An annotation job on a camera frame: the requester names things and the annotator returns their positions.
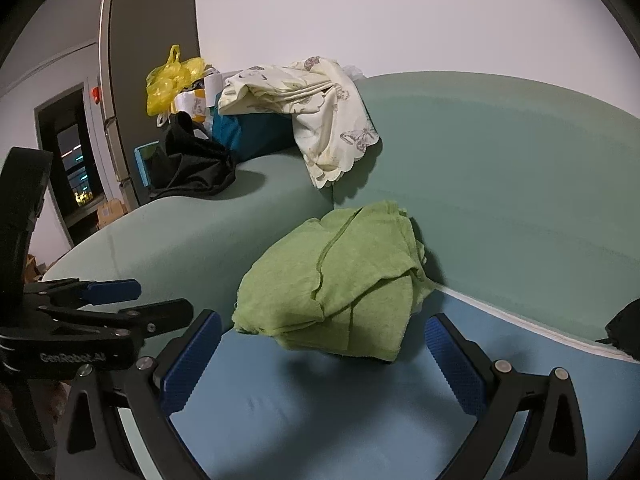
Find green knit garment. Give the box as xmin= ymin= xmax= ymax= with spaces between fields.
xmin=232 ymin=200 xmax=434 ymax=362

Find cardboard box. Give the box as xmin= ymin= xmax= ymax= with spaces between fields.
xmin=96 ymin=198 xmax=127 ymax=229

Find blue bed sheet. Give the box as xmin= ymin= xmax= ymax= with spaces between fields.
xmin=171 ymin=292 xmax=639 ymax=479

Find black garment on bin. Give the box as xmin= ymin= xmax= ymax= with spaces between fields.
xmin=145 ymin=112 xmax=235 ymax=200

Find dark doorway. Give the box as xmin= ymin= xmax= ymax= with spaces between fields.
xmin=35 ymin=86 xmax=105 ymax=246

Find blue storage bin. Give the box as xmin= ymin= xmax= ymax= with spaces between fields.
xmin=134 ymin=112 xmax=295 ymax=192

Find white paper items in bin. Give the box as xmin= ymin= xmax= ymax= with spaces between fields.
xmin=156 ymin=65 xmax=227 ymax=127

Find yellow plastic bag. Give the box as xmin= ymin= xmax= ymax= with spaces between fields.
xmin=145 ymin=44 xmax=206 ymax=116

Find green bed blanket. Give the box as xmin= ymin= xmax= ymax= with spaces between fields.
xmin=47 ymin=72 xmax=639 ymax=360

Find cream floral cloth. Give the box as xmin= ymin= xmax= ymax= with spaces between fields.
xmin=218 ymin=56 xmax=380 ymax=188

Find grey tall cabinet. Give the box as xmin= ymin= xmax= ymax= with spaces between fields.
xmin=98 ymin=0 xmax=200 ymax=210

